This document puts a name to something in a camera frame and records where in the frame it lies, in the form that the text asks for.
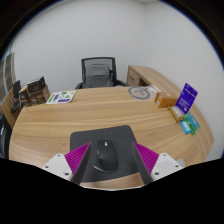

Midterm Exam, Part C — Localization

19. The wooden shelf unit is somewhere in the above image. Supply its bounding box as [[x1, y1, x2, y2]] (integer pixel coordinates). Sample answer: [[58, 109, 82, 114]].
[[0, 51, 18, 129]]

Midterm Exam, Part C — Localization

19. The orange box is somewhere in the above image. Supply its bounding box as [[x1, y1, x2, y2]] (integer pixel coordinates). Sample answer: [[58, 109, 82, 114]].
[[154, 91, 179, 109]]

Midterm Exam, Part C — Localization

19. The purple standing card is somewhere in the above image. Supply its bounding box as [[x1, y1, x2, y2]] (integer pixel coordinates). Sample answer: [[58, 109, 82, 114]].
[[175, 82, 199, 115]]

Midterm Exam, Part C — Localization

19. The grey round disc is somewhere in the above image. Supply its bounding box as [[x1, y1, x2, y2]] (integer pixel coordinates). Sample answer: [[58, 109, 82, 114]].
[[127, 86, 151, 101]]

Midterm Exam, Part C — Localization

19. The white sheet with coloured prints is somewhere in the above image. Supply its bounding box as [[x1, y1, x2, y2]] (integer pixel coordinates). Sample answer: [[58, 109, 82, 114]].
[[45, 89, 77, 105]]

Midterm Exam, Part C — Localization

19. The green pack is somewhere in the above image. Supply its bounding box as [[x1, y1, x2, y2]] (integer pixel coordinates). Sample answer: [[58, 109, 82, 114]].
[[183, 112, 201, 135]]

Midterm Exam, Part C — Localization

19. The black mesh office chair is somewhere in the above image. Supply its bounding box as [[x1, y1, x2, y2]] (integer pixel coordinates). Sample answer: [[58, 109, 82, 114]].
[[74, 56, 128, 90]]

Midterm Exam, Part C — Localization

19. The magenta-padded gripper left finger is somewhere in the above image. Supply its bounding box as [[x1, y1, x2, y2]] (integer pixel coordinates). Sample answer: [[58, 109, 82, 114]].
[[40, 142, 92, 185]]

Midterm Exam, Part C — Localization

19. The wooden side desk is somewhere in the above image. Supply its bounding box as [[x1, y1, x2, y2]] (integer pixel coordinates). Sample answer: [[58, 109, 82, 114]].
[[125, 64, 188, 98]]

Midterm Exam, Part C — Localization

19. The small tan box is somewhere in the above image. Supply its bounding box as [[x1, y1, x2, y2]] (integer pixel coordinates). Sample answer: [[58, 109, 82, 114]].
[[167, 105, 185, 123]]

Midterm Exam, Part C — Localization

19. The black cardboard box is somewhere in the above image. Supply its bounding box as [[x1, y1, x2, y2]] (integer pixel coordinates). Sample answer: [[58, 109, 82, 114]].
[[26, 76, 47, 93]]

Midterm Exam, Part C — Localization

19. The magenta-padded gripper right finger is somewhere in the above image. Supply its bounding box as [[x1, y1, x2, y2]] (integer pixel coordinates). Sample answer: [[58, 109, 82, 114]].
[[132, 142, 184, 185]]

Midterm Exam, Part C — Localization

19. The dark grey mouse pad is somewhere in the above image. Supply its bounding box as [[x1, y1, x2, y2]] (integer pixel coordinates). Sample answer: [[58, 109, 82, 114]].
[[69, 125, 145, 183]]

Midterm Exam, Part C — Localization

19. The black leather office chair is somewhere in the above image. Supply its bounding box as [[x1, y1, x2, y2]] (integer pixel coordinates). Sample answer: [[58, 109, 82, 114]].
[[0, 113, 13, 159]]

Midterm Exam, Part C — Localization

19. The small blue pack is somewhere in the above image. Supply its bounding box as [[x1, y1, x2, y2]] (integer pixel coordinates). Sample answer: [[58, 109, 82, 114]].
[[180, 120, 192, 135]]

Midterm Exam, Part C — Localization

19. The black computer mouse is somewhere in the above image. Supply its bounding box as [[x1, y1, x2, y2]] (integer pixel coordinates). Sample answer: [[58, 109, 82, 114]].
[[92, 139, 119, 174]]

